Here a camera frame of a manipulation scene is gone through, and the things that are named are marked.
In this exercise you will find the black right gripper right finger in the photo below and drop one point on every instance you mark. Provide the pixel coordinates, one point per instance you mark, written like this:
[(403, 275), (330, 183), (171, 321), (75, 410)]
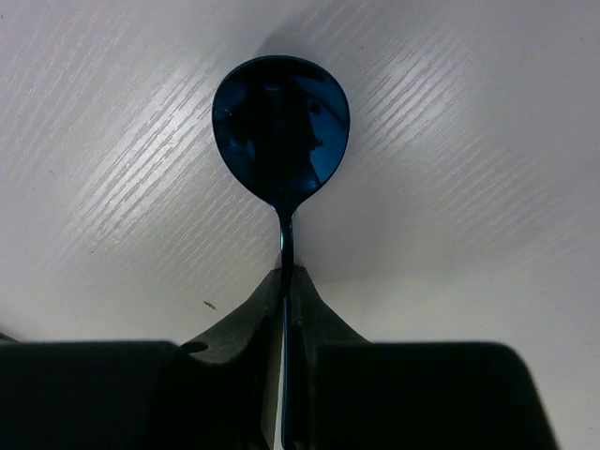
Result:
[(313, 325)]

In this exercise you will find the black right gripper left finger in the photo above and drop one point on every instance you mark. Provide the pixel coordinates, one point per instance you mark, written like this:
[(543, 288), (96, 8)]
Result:
[(229, 374)]

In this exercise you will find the blue metallic spoon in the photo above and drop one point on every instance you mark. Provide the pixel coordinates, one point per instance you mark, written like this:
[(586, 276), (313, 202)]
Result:
[(282, 125)]

